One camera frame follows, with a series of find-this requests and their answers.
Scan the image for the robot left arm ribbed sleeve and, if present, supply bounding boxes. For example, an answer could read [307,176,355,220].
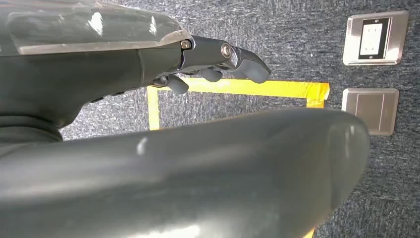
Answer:
[0,115,63,144]

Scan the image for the yellow floor tape marking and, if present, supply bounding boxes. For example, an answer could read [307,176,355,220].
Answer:
[147,77,330,238]

